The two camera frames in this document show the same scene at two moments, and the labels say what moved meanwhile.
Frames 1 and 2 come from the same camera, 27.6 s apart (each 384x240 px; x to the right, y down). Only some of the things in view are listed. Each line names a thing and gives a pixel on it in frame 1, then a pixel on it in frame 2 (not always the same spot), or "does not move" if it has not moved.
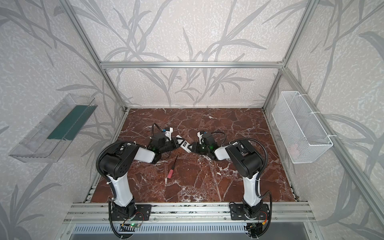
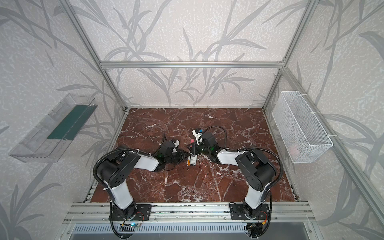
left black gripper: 173,143 to 176,153
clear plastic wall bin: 48,140 does not move
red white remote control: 184,144 to 193,159
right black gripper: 197,146 does not move
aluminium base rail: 280,212 does not move
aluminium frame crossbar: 192,65 does not move
